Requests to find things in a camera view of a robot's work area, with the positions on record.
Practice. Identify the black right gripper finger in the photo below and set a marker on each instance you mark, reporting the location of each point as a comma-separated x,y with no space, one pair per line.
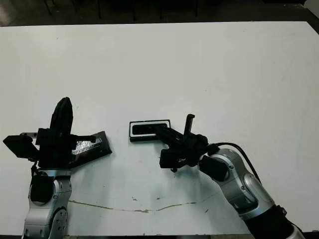
170,142
173,133

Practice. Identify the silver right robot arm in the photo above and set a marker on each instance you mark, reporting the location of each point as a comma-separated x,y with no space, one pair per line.
236,184

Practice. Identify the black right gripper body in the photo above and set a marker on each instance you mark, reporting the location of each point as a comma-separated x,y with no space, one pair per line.
194,152

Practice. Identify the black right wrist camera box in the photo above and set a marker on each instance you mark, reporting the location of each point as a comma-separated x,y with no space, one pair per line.
169,159

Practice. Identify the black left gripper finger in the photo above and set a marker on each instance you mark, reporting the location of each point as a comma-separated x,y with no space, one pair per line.
57,117
68,117

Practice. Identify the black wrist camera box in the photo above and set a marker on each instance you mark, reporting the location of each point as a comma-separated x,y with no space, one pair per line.
169,159
20,147

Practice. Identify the black box base white insert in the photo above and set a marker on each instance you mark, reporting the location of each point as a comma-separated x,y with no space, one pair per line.
134,138

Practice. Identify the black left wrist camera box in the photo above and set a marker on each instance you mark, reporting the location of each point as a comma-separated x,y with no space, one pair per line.
20,147

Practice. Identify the black box lid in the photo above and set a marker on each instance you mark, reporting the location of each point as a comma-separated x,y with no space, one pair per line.
99,149

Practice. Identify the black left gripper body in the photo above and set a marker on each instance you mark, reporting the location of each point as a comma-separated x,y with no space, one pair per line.
54,152

